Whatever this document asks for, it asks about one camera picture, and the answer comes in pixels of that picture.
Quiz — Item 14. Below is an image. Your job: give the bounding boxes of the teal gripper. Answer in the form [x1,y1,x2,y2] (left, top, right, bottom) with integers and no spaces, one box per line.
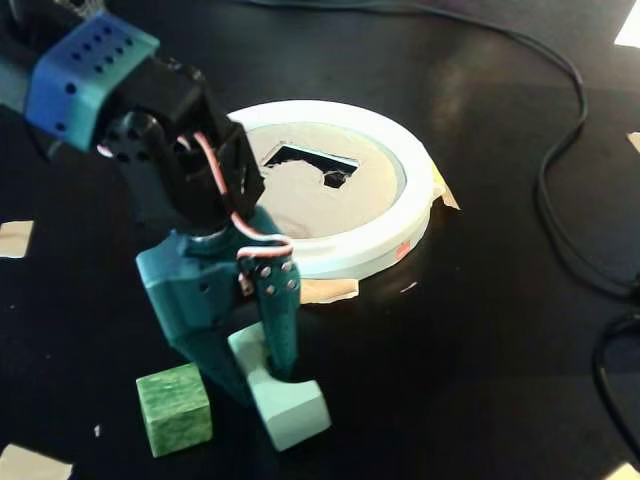
[136,206,303,407]

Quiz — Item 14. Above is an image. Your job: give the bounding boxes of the light green U shape block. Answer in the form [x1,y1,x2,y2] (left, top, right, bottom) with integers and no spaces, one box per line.
[227,321,333,453]

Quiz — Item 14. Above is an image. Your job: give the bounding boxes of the beige tape strip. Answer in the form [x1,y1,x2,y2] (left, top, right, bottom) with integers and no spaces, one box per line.
[298,277,362,305]
[428,167,463,213]

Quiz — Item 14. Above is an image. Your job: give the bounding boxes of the green wooden cube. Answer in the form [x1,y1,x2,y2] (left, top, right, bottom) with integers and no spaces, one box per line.
[135,363,214,459]

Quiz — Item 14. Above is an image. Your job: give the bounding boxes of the white round container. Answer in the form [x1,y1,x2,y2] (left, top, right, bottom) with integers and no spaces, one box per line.
[224,99,437,281]

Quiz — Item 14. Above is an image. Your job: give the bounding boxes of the black foam mat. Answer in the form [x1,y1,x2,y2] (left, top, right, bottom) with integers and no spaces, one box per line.
[0,0,640,480]

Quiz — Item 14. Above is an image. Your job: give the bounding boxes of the red and white servo wire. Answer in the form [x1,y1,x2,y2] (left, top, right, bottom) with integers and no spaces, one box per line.
[192,131,295,282]

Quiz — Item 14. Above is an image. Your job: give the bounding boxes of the looped black cable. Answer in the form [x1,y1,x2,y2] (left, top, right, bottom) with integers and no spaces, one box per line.
[593,312,640,451]

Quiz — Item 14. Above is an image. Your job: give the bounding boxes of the long black cable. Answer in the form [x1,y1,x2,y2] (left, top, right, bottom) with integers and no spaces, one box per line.
[244,0,640,301]

